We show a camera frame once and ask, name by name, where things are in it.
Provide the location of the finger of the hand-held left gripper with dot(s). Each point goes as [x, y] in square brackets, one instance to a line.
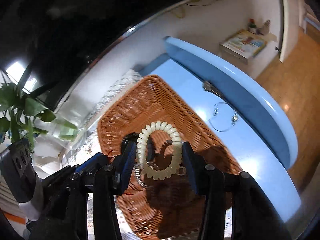
[92, 162]

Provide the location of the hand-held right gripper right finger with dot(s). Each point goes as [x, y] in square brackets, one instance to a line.
[190, 166]

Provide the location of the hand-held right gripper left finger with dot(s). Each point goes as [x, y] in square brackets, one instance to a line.
[128, 161]

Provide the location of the black smart watch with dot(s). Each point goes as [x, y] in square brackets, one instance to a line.
[150, 152]

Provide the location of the brown wicker basket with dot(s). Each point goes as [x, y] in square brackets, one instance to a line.
[160, 100]

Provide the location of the clear glass vase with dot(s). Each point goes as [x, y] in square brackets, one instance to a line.
[62, 130]

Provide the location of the clear plastic bangle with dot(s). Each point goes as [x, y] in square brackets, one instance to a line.
[233, 118]

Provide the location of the green leafy plant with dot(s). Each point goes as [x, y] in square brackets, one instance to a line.
[30, 106]

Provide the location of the striped woven table mat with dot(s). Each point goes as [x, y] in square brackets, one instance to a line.
[117, 85]

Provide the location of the metal keys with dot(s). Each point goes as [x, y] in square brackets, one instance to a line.
[207, 86]

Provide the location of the white small cabinet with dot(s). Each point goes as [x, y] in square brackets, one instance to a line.
[232, 55]

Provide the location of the colourful picture book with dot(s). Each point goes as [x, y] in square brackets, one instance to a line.
[245, 42]

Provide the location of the white door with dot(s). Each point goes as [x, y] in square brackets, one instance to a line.
[290, 17]

